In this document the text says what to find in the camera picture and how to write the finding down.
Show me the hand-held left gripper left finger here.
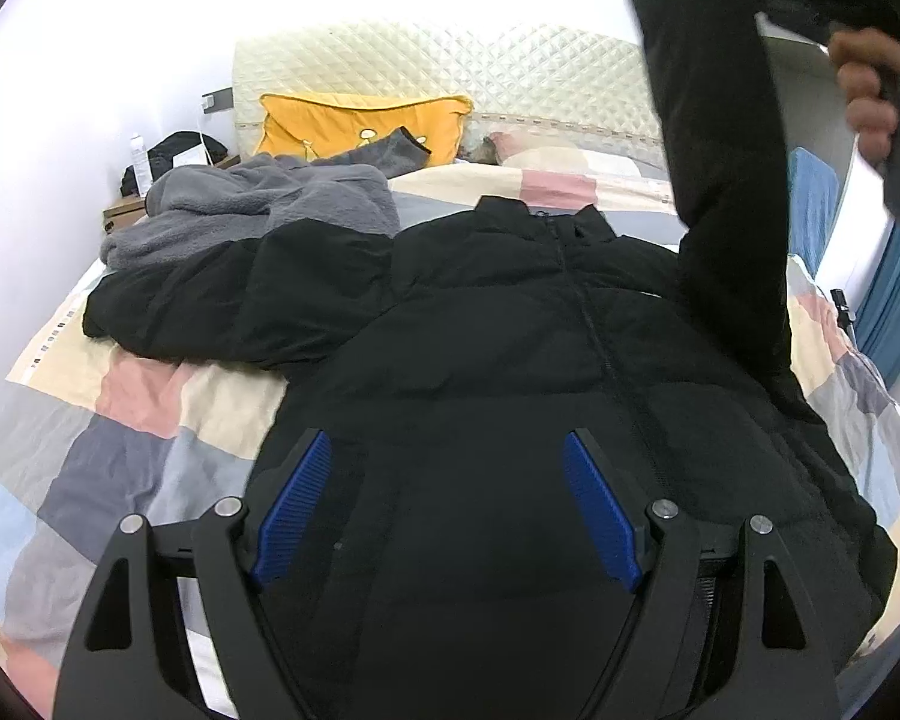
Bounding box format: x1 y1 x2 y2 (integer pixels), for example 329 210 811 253
52 427 335 720

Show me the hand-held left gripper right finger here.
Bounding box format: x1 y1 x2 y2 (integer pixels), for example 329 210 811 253
562 427 842 720

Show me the black puffer jacket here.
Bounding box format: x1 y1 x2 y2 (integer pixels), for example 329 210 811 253
82 0 900 720

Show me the person's right hand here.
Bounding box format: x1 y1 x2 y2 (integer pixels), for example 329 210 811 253
827 28 900 166

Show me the grey wardrobe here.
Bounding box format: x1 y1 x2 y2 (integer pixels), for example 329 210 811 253
754 11 882 188

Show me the patchwork checked blanket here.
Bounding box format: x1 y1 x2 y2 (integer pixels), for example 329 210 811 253
0 146 900 720

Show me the blue towel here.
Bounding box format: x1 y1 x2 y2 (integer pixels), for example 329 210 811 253
786 148 841 271

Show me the grey fleece garment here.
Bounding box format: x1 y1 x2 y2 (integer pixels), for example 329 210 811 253
99 127 432 271

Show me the blue curtain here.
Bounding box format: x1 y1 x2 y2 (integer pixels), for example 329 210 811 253
855 229 900 383

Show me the wooden nightstand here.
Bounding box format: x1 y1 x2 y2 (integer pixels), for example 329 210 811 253
103 195 151 233

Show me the pink checked pillow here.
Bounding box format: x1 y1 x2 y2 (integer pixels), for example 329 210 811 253
487 127 665 166

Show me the white plastic bottle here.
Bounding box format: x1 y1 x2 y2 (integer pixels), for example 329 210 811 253
129 133 152 196

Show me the black bag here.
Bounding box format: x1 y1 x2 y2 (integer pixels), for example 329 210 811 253
120 131 230 196

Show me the yellow pillow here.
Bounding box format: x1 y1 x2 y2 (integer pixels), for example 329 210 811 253
255 94 473 166

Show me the cream quilted headboard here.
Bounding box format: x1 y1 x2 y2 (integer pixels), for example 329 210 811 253
231 22 665 162

